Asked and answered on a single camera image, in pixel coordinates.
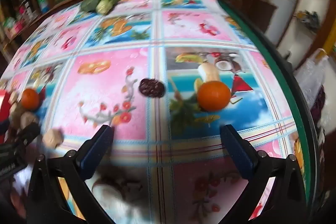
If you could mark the dark thermos flask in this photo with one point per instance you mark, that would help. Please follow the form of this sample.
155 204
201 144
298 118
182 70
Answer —
27 7

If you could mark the printed plastic tablecloth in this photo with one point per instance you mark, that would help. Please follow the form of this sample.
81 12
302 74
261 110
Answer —
105 82

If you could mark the orange tangerine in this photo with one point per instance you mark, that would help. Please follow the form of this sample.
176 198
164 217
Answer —
30 99
214 95

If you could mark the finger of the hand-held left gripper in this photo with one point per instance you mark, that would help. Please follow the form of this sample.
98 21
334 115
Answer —
29 134

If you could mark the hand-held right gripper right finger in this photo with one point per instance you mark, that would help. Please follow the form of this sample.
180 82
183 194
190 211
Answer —
236 150

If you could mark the beige round nut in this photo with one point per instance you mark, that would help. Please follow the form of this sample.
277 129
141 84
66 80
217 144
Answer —
27 119
53 137
13 99

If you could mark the red cardboard box white inside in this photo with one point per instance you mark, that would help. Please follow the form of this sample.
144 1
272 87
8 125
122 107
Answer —
4 108

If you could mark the dark wrinkled date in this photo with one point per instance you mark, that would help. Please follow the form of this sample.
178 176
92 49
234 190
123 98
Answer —
151 87

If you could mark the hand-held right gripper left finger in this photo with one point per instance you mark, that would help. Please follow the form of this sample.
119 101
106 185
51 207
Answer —
99 150

